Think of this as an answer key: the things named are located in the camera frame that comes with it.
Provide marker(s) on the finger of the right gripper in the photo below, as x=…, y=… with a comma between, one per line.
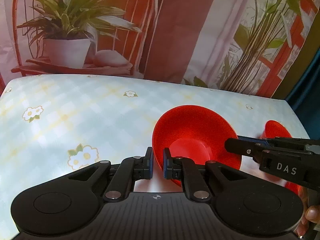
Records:
x=253, y=140
x=244, y=148

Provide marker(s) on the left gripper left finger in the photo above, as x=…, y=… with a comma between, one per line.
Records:
x=126, y=174

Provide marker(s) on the floral checked tablecloth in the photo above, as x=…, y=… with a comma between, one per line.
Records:
x=52, y=125

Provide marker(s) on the teal curtain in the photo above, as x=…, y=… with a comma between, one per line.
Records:
x=304, y=98

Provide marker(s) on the red bowl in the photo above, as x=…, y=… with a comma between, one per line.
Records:
x=194, y=132
x=274, y=129

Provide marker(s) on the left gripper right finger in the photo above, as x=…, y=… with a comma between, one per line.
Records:
x=185, y=170

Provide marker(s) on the printed room backdrop cloth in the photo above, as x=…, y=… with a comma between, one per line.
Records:
x=243, y=46

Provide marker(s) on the person's right hand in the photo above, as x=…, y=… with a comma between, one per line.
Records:
x=310, y=215

